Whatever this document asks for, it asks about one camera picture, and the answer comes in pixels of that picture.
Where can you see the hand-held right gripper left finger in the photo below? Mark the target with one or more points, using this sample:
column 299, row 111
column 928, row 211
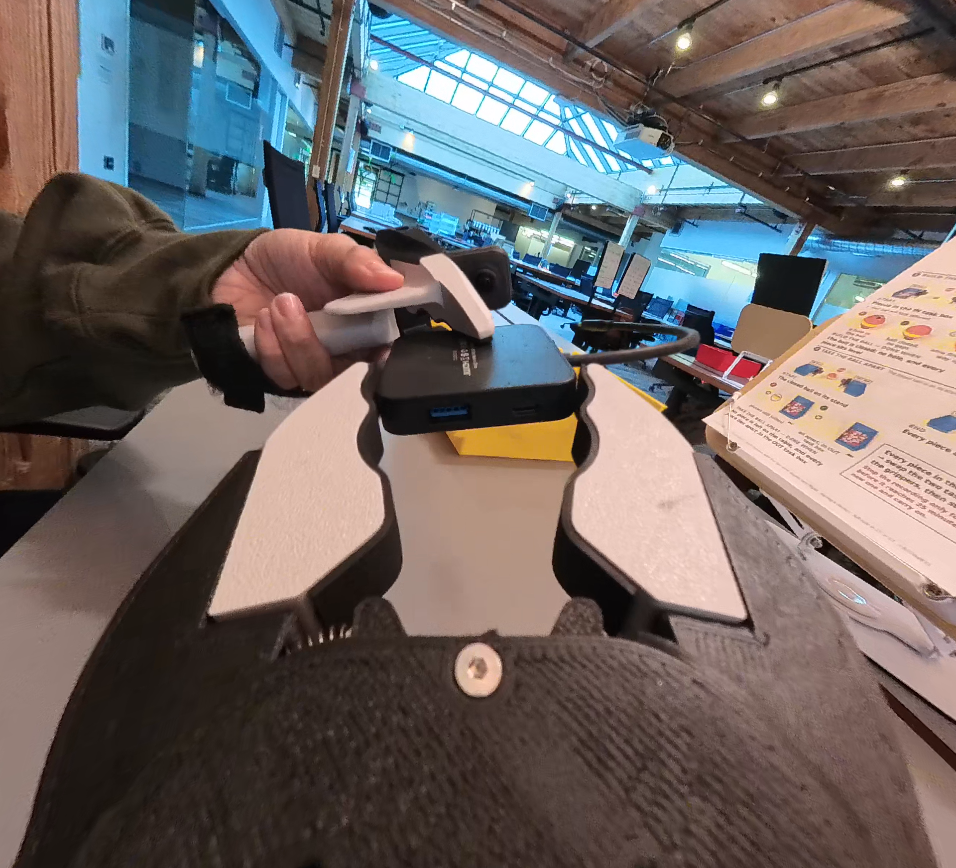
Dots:
column 299, row 502

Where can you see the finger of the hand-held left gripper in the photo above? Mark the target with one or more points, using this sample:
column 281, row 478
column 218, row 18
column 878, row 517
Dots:
column 459, row 293

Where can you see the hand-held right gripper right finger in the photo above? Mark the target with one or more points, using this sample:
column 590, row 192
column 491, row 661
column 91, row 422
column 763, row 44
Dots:
column 650, row 509

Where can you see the black usb hub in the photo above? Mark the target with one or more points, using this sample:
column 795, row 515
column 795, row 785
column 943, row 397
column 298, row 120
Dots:
column 478, row 375

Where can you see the yellow plastic box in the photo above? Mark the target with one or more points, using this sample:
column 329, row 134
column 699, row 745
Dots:
column 515, row 444

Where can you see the grey desk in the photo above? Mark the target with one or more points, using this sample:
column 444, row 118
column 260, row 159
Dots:
column 112, row 509

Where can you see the person's left hand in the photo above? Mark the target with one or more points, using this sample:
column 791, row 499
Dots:
column 299, row 263

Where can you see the black office chair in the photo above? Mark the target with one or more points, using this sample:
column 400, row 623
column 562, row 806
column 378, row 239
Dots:
column 287, row 188

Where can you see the white standing board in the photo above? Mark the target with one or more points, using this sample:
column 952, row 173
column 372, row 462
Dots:
column 609, row 267
column 635, row 276

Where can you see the red box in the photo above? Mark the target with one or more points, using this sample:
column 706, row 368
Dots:
column 717, row 354

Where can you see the tan rounded board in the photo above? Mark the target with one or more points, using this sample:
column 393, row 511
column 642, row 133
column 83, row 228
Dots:
column 773, row 330

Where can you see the cardboard box with label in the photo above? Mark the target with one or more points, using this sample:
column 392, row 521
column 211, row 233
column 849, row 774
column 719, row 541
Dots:
column 859, row 397

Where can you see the white ceiling projector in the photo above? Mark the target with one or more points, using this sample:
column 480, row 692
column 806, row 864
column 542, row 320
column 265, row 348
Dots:
column 642, row 136

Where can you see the black monitor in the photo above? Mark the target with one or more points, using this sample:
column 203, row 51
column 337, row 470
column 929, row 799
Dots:
column 788, row 285

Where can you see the ceiling spotlight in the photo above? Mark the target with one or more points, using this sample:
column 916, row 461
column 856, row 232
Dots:
column 683, row 39
column 898, row 179
column 769, row 95

